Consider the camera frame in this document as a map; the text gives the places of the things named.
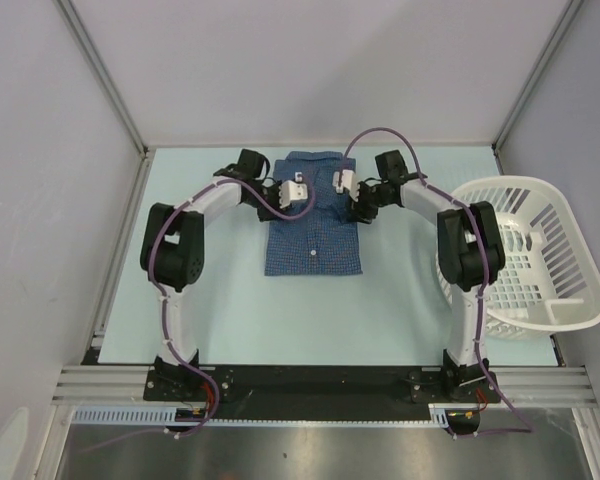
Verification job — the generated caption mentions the white plastic laundry basket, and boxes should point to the white plastic laundry basket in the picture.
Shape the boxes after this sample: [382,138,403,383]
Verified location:
[453,176,600,340]

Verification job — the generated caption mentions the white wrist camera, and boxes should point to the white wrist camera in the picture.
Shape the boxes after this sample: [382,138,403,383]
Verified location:
[332,169,360,202]
[279,172,309,209]

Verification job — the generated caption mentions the right aluminium frame post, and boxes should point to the right aluminium frame post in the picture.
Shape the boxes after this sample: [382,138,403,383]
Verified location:
[491,0,586,156]

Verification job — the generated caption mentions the blue checkered long sleeve shirt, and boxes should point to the blue checkered long sleeve shirt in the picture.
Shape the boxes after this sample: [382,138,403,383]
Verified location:
[264,151,362,277]

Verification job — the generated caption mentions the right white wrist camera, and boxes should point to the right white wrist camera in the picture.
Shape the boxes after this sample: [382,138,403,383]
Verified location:
[332,169,360,202]

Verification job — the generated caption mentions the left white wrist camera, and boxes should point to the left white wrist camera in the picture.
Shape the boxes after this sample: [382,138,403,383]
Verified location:
[279,172,309,209]

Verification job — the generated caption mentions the white slotted cable duct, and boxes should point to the white slotted cable duct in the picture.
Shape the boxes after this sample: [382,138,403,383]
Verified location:
[72,406,477,429]

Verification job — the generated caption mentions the aluminium front rail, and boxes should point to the aluminium front rail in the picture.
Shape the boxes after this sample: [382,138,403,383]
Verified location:
[52,365,598,408]

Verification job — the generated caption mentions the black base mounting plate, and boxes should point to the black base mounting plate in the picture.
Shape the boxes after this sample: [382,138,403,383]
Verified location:
[143,362,501,422]

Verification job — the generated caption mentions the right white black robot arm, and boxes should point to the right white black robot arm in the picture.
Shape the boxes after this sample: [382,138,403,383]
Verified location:
[333,150,506,402]

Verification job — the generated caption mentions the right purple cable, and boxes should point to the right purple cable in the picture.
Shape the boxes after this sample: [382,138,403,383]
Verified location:
[343,127,533,434]

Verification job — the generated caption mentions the left aluminium frame post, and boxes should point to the left aluminium frame post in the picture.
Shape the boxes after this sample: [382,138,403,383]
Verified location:
[55,0,148,157]

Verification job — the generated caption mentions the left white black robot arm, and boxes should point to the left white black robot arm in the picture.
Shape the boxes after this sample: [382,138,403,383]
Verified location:
[140,149,283,400]

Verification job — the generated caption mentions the aluminium frame post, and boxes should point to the aluminium frame post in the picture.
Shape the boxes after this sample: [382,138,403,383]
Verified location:
[55,0,148,157]
[491,0,586,156]

